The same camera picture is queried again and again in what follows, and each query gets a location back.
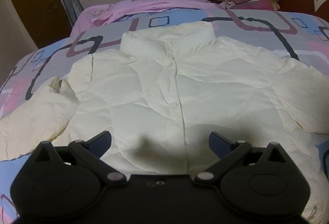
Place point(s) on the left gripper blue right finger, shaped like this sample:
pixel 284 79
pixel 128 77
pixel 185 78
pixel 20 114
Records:
pixel 222 147

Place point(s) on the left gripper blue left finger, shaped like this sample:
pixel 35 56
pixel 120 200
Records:
pixel 95 147

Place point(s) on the white puffer jacket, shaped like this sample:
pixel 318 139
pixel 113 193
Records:
pixel 161 93

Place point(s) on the pink blanket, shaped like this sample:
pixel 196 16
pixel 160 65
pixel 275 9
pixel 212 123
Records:
pixel 100 15

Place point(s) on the patterned bed sheet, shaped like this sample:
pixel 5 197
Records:
pixel 292 36

